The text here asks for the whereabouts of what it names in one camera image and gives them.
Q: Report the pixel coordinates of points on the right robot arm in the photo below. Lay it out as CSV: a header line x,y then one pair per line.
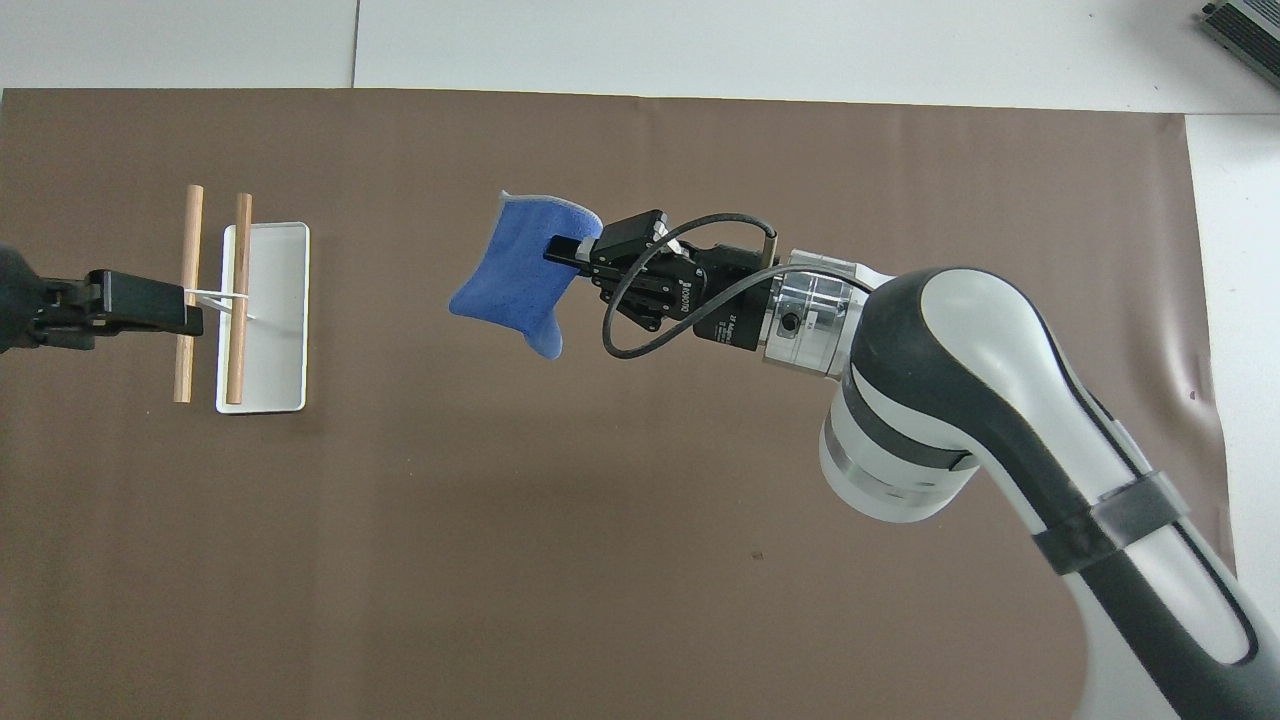
x,y
1010,400

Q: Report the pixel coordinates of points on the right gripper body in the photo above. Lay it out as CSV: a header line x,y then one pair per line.
x,y
728,300

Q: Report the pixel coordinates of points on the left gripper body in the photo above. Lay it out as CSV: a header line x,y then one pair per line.
x,y
14,300

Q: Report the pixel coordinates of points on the white rack with wooden rods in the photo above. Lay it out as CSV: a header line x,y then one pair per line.
x,y
272,320

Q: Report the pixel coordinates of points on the blue towel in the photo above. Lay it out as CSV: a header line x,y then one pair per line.
x,y
520,275

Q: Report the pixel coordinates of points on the grey ribbed metal box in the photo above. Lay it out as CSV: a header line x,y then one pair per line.
x,y
1248,28

